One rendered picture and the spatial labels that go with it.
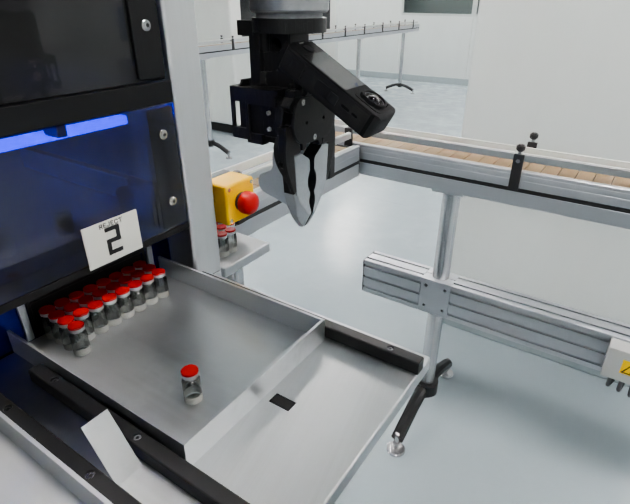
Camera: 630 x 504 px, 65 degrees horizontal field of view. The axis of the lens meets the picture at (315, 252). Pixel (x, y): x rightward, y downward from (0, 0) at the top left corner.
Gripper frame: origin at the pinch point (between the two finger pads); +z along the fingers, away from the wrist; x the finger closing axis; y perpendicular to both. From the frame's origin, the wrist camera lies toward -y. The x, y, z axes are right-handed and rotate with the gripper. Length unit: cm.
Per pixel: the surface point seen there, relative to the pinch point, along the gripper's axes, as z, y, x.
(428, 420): 109, 9, -85
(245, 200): 8.9, 24.5, -16.6
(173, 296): 21.4, 27.8, -1.6
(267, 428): 21.6, -1.9, 11.1
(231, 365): 21.4, 8.6, 5.6
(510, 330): 63, -11, -85
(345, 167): 21, 38, -73
